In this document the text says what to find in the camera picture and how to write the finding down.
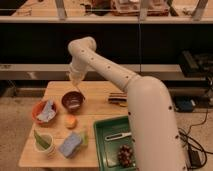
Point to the purple bowl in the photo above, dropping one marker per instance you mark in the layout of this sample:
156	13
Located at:
72	101

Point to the green leaf toy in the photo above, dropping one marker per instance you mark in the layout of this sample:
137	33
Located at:
41	141

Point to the black power adapter with cables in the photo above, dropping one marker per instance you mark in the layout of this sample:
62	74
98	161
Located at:
196	153

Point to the silver metal fork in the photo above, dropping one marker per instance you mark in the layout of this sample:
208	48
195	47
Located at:
81	93

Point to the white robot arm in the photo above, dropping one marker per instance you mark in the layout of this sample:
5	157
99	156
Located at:
154	130

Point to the crumpled white blue cloth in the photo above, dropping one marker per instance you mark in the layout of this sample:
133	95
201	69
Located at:
48	113

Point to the green plastic tray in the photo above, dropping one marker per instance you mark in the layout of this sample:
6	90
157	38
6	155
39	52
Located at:
107	151

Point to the orange toy fruit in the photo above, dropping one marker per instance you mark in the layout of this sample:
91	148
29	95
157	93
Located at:
70	121

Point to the blue sponge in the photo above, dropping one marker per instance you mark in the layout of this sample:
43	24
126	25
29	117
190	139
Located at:
70	144

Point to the orange bowl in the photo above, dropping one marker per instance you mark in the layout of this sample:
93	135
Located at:
38	108

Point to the wooden table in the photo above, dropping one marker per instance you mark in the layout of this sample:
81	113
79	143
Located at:
95	107

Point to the yellow banana toy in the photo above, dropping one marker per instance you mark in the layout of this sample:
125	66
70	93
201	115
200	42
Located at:
123	104

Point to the green yellow sponge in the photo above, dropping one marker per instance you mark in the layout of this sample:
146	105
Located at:
84	137

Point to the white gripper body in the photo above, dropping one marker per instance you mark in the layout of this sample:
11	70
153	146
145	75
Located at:
76	75

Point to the striped brown block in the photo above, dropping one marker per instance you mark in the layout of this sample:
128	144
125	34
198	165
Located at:
117	97

